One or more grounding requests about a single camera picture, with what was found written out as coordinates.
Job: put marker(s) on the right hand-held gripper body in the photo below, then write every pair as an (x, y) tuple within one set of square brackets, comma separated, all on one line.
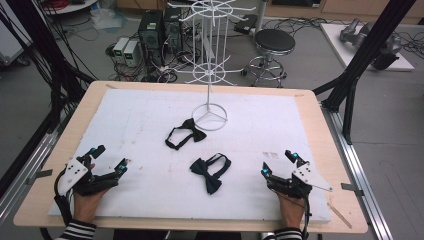
[(308, 175)]

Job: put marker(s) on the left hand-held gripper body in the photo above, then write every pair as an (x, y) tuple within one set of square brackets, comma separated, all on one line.
[(71, 173)]

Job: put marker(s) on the black bow tie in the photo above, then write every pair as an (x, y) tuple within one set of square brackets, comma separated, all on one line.
[(195, 131), (208, 176)]

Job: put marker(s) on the person's left hand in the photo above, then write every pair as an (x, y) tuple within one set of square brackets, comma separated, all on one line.
[(86, 206)]

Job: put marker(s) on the person's right hand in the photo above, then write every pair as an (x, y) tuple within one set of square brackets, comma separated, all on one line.
[(291, 211)]

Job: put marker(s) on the wooden table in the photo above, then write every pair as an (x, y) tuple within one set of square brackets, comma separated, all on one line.
[(315, 133)]

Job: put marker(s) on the white foam mat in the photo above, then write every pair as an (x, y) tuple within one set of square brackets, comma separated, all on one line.
[(140, 133)]

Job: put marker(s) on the thin wooden stick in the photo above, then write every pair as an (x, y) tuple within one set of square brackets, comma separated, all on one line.
[(339, 215)]

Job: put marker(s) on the white power supply unit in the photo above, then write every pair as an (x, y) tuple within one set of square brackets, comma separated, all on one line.
[(120, 48), (131, 53)]

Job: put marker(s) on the black round stool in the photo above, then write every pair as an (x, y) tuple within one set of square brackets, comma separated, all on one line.
[(275, 40)]

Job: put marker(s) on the white floor board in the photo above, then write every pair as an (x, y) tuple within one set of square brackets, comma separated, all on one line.
[(333, 36)]

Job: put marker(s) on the black computer tower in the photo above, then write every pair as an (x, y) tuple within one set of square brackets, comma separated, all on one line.
[(150, 33), (173, 30)]

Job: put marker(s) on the clear plastic bag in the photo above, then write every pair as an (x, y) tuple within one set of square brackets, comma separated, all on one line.
[(106, 19)]

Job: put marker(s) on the grey robot part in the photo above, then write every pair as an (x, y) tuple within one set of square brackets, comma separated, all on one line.
[(353, 35)]

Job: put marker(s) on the black flat box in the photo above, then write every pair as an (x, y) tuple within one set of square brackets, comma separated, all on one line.
[(246, 24)]

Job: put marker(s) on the white round table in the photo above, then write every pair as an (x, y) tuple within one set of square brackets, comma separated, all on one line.
[(71, 7)]

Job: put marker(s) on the grey metal bracket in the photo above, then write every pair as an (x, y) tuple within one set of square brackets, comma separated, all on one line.
[(351, 188), (41, 174)]

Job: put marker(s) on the aluminium rail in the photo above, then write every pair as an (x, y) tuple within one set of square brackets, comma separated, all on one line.
[(30, 163), (363, 180)]

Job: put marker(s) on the black metal frame post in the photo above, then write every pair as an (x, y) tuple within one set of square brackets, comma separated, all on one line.
[(36, 40), (366, 50)]

